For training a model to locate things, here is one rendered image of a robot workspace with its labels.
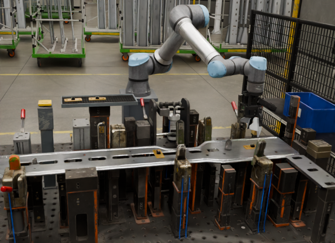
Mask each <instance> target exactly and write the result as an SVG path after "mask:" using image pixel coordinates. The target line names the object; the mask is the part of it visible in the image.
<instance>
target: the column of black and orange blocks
mask: <svg viewBox="0 0 335 243"><path fill-rule="evenodd" d="M300 100H301V98H300V96H298V95H291V98H290V107H289V113H288V115H289V116H287V119H286V120H287V126H286V131H285V136H286V137H284V142H285V143H287V144H288V145H289V146H292V141H293V140H294V135H295V129H296V123H297V117H298V111H299V105H300Z"/></svg>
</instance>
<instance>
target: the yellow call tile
mask: <svg viewBox="0 0 335 243"><path fill-rule="evenodd" d="M38 106H44V107H46V106H51V100H39V101H38Z"/></svg>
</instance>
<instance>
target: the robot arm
mask: <svg viewBox="0 0 335 243"><path fill-rule="evenodd" d="M208 22H209V12H208V10H207V8H206V7H205V6H203V5H199V4H193V5H183V4H181V5H178V6H176V7H174V8H173V9H172V10H171V12H170V14H169V23H170V25H171V27H172V29H173V32H172V33H171V35H170V36H169V37H168V39H167V40H166V42H165V43H164V44H163V46H162V47H161V48H159V49H157V50H156V51H155V52H154V53H153V54H152V55H149V54H147V53H135V54H132V55H131V56H130V57H129V62H128V65H129V81H128V84H127V87H126V90H125V94H134V96H135V97H147V96H150V95H151V88H150V85H149V75H154V74H163V73H166V72H169V71H170V69H171V68H172V57H173V56H174V55H175V54H176V52H177V51H178V50H179V49H180V47H181V46H182V45H183V44H184V42H185V41H186V42H187V43H188V44H189V45H190V47H191V48H192V49H193V50H194V51H195V52H196V53H197V55H198V56H199V57H200V58H201V59H202V60H203V61H204V62H205V64H206V65H207V66H208V67H207V71H208V74H209V75H210V76H211V77H212V78H222V77H226V76H231V75H237V74H241V75H245V76H247V77H248V81H247V91H243V95H242V102H240V108H241V105H243V109H241V110H240V108H239V113H243V116H244V118H241V120H240V121H241V122H244V123H247V129H250V130H254V131H257V137H259V135H260V133H261V129H262V125H263V113H262V106H261V105H263V106H265V107H267V109H268V110H269V111H274V112H275V110H276V109H277V107H276V106H275V105H274V104H273V103H269V102H267V101H265V100H264V99H262V98H260V97H259V96H261V95H263V90H264V82H265V74H266V69H267V67H266V65H267V60H266V58H264V57H258V56H253V57H251V58H250V60H249V59H245V58H241V57H238V56H237V57H236V56H233V57H231V58H230V59H226V60H225V59H224V58H223V57H222V56H221V55H220V54H219V53H218V52H217V51H216V50H215V49H214V47H213V46H212V45H211V44H210V43H209V42H208V41H207V40H206V39H205V38H204V37H203V36H202V34H201V33H200V32H199V31H198V29H199V28H204V27H206V26H207V25H208ZM252 121H253V123H252Z"/></svg>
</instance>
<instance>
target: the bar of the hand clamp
mask: <svg viewBox="0 0 335 243"><path fill-rule="evenodd" d="M242 95H243V94H239V95H238V115H237V122H238V123H239V129H240V120H241V118H244V116H243V113H239V108H240V102H242ZM241 109H243V105H241V108H240V110H241ZM242 128H243V129H245V123H244V122H243V126H242Z"/></svg>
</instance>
